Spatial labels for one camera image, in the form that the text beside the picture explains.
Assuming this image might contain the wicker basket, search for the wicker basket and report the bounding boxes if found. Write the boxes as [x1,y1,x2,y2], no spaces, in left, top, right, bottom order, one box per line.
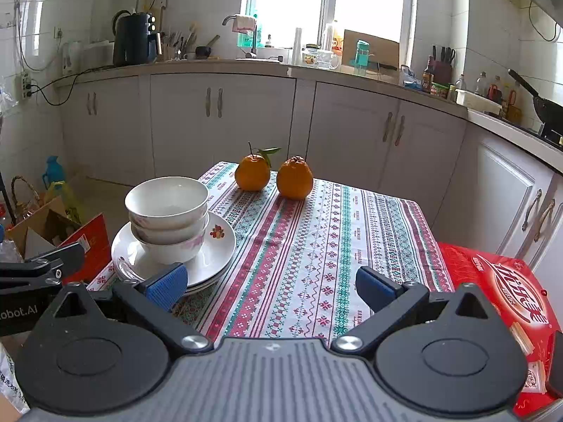
[11,176,45,225]

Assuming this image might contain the white plate with brown stain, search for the white plate with brown stain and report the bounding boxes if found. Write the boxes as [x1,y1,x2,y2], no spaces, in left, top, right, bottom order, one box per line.
[111,211,237,286]

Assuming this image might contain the white plastic tray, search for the white plastic tray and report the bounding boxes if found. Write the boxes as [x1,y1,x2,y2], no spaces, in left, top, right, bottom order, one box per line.
[455,89,502,114]

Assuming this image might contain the patterned striped tablecloth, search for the patterned striped tablecloth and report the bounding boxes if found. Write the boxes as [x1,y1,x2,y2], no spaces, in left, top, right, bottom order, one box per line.
[86,161,455,348]

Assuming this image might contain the orange with green leaf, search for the orange with green leaf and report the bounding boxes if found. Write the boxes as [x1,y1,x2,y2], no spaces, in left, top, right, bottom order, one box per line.
[234,141,282,192]

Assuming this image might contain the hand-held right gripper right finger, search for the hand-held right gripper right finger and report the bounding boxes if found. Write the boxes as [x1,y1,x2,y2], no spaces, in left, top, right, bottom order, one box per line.
[330,266,496,354]

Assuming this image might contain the white and orange bottle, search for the white and orange bottle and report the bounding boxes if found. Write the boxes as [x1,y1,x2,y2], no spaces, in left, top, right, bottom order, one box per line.
[321,20,344,53]

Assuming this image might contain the black electric kettle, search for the black electric kettle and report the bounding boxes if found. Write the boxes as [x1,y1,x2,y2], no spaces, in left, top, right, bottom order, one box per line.
[111,9,133,36]

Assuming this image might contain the kitchen countertop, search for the kitchen countertop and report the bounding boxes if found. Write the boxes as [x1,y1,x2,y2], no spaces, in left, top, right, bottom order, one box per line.
[53,55,563,172]

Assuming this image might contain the red and white box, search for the red and white box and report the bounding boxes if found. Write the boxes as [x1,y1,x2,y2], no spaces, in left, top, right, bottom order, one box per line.
[24,213,110,284]

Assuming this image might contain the orange without leaf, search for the orange without leaf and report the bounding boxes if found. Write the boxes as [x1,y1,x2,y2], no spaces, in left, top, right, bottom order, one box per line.
[276,155,314,200]

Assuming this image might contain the brown cardboard sheet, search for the brown cardboard sheet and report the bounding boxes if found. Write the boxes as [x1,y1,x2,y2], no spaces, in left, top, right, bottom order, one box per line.
[342,29,400,70]

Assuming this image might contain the metal faucet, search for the metal faucet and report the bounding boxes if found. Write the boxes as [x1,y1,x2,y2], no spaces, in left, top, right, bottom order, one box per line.
[222,14,258,59]

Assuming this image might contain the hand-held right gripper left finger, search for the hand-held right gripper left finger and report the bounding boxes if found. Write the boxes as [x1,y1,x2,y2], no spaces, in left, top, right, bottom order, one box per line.
[53,262,215,355]

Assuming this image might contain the white electric kettle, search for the white electric kettle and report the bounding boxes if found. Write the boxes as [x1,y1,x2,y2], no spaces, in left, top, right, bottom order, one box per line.
[62,41,84,75]

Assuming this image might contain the black mortar with pestle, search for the black mortar with pestle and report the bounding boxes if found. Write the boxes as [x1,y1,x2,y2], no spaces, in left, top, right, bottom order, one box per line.
[195,35,221,59]

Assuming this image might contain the brown cardboard box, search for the brown cardboard box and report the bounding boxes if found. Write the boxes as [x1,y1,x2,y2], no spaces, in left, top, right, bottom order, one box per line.
[5,197,84,260]

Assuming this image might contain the red snack box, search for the red snack box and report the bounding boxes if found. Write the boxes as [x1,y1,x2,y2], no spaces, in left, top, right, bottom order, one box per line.
[436,242,563,418]

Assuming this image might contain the white printed bag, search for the white printed bag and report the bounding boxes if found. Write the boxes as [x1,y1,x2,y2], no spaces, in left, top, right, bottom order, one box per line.
[0,338,31,414]

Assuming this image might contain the yellow green bag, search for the yellow green bag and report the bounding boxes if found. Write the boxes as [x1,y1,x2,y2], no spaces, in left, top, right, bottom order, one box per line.
[44,180,82,225]

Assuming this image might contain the utensil holder with utensils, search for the utensil holder with utensils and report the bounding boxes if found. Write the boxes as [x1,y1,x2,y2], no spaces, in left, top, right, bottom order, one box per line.
[162,24,198,60]

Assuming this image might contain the blue plastic bag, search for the blue plastic bag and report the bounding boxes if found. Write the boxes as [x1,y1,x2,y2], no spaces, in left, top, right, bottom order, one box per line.
[399,65,423,89]

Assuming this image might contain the white hanging cord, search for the white hanging cord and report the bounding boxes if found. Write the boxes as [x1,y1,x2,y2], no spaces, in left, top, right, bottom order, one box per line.
[12,0,67,73]

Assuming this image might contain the teal cup on counter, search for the teal cup on counter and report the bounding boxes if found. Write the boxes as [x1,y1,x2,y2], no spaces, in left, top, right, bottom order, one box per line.
[354,39,372,75]

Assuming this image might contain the clear glass pitcher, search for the clear glass pitcher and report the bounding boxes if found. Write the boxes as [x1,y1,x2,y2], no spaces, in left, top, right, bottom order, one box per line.
[317,48,341,70]

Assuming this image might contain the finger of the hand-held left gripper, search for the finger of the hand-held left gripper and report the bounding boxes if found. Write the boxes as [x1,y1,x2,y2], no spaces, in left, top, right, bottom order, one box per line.
[0,242,86,293]

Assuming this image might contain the white kitchen cabinets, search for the white kitchen cabinets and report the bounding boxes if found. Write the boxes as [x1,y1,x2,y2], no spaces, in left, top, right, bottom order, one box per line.
[57,59,563,273]

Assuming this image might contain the black wok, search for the black wok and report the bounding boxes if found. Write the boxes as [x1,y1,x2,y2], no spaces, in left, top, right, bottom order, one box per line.
[508,69,563,139]

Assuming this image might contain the knife block with knives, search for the knife block with knives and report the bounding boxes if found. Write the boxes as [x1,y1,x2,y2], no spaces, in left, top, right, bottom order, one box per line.
[432,45,456,86]

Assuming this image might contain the black hood cable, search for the black hood cable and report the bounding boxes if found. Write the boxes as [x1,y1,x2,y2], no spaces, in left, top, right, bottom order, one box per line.
[525,2,561,42]

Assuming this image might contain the white plate with fruit print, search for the white plate with fruit print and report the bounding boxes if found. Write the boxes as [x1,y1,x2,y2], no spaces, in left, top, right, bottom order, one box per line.
[115,255,232,296]
[113,246,236,292]

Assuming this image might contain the white countertop appliance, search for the white countertop appliance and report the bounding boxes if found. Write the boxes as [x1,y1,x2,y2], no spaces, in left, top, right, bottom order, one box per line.
[83,40,116,69]

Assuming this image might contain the black power cable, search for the black power cable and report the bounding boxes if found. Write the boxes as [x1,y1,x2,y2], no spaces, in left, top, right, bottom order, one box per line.
[31,65,115,107]

